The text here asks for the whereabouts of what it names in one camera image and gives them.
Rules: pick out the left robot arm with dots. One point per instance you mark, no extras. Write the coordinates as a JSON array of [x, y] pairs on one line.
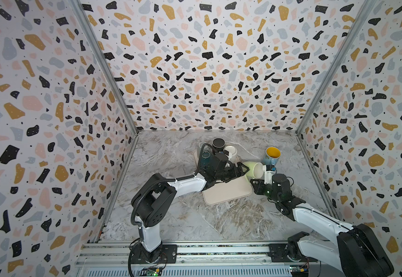
[[154, 199]]

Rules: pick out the blue butterfly mug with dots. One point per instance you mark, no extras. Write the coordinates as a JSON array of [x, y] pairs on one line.
[[272, 156]]

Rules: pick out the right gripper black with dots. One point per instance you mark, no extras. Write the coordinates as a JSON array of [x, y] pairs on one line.
[[258, 186]]

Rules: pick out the grey mug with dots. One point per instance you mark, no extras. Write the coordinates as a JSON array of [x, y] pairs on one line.
[[201, 148]]

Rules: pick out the white mug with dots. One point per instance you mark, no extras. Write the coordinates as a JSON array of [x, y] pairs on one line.
[[231, 152]]

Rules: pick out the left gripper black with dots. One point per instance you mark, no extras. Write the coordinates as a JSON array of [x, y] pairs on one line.
[[232, 168]]

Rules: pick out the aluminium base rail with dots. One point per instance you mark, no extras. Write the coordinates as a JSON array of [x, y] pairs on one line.
[[197, 259]]

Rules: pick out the corner aluminium profile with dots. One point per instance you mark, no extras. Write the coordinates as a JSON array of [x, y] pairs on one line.
[[362, 15], [83, 21]]

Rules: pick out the dark teal mug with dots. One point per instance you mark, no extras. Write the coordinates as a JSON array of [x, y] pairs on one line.
[[205, 159]]

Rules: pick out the black mug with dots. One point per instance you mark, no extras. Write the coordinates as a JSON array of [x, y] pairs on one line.
[[218, 144]]

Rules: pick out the beige rectangular tray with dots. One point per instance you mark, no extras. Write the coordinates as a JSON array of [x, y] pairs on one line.
[[224, 192]]

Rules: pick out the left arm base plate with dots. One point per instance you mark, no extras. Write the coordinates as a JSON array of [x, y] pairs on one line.
[[163, 254]]

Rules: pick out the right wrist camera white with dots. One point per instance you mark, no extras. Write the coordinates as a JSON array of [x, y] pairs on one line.
[[269, 171]]

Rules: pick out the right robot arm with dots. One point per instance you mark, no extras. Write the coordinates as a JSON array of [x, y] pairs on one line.
[[352, 249]]

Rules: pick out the left corner aluminium profile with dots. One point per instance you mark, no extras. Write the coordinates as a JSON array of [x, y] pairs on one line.
[[83, 21]]

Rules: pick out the right corner aluminium profile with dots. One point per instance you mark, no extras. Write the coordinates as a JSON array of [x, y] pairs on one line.
[[362, 15]]

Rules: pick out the light green mug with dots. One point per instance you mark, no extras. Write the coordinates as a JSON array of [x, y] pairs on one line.
[[256, 170]]

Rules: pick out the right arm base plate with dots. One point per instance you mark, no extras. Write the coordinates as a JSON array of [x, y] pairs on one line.
[[279, 253]]

